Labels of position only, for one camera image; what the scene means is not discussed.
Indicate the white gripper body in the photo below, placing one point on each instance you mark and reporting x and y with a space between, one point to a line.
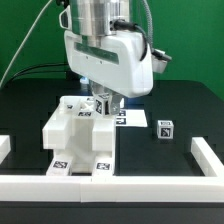
104 46

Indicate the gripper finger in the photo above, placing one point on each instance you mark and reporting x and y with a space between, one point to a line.
97 90
114 103

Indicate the white tagged cube nut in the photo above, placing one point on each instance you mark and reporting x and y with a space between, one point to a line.
102 105
165 129

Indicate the white chair back frame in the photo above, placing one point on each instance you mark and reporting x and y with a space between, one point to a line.
58 130

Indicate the white chair seat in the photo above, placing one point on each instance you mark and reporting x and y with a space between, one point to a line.
81 145

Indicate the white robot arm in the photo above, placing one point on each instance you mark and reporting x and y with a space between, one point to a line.
103 45

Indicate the white block at left edge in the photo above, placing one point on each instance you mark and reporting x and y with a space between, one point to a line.
5 147

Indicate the white U-shaped obstacle fence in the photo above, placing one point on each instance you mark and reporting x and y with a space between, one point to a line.
206 188

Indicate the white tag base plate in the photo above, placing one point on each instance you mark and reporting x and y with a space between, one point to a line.
131 118

